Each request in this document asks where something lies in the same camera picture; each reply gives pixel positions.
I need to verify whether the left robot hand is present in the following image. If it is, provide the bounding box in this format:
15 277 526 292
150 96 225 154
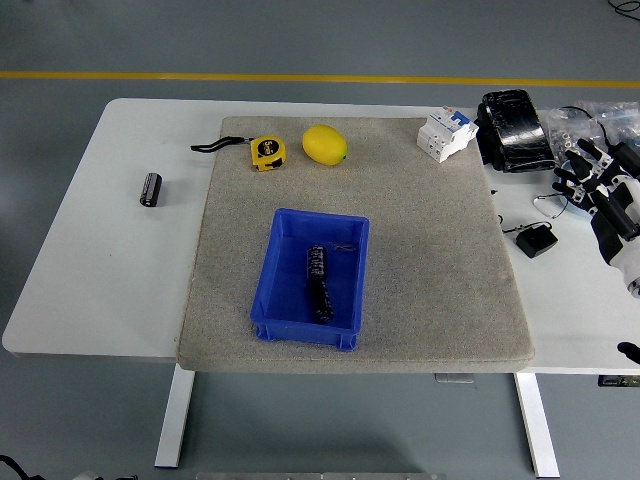
74 469 136 480

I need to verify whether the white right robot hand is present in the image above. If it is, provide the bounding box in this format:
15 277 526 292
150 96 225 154
551 138 640 301

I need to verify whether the black floor cable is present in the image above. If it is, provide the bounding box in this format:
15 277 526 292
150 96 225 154
607 0 640 21

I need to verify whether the white table leg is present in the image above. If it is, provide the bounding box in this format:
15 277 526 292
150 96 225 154
513 372 560 479
154 369 196 470

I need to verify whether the yellow tape measure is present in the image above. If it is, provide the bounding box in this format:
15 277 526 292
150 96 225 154
189 135 290 173

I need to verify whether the blue plastic box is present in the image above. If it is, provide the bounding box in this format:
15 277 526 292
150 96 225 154
249 208 371 352

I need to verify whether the clear bag of metal washers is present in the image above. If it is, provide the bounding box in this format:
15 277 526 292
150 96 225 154
543 107 609 166

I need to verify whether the small black plug adapter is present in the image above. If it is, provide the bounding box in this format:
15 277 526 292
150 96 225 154
501 219 560 259

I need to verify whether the black pouch in plastic wrap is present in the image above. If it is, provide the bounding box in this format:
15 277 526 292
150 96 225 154
474 89 559 174

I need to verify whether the yellow lemon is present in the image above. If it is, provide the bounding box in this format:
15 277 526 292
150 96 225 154
301 124 349 165

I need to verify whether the thin wire with white end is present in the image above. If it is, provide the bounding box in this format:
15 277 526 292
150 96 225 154
531 192 572 220

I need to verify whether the black cylindrical battery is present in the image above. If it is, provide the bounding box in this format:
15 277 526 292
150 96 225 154
304 244 329 284
308 279 335 324
138 172 164 208

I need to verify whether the grey-brown felt mat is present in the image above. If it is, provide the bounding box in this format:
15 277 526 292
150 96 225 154
175 116 536 375

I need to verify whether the clear plastic bag of parts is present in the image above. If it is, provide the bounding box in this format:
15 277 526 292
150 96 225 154
574 101 640 146

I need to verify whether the white circuit breaker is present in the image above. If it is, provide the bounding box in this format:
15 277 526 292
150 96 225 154
416 107 480 164

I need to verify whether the table control panel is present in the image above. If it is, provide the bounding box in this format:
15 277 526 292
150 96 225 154
598 373 640 388

